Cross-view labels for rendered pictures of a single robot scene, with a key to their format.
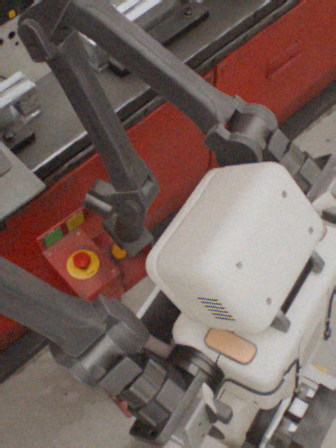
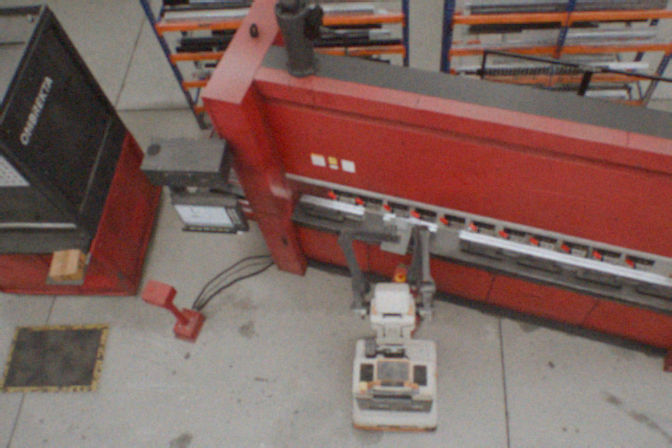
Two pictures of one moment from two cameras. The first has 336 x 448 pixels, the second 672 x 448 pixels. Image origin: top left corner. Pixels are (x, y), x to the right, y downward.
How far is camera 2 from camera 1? 2.92 m
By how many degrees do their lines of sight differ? 34
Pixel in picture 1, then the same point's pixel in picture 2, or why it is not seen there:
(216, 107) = (424, 276)
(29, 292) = (353, 267)
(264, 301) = (380, 307)
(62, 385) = not seen: hidden behind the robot
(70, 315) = (357, 276)
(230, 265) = (379, 296)
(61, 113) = (437, 242)
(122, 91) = (456, 253)
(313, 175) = (426, 307)
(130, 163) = (415, 269)
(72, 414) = not seen: hidden behind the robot
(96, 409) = not seen: hidden behind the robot
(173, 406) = (357, 306)
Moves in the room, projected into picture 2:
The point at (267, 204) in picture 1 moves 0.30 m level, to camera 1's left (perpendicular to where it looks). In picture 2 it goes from (396, 296) to (370, 259)
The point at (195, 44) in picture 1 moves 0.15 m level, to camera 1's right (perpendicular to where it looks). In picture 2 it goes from (488, 262) to (501, 279)
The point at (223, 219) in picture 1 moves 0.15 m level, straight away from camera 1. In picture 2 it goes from (388, 290) to (411, 281)
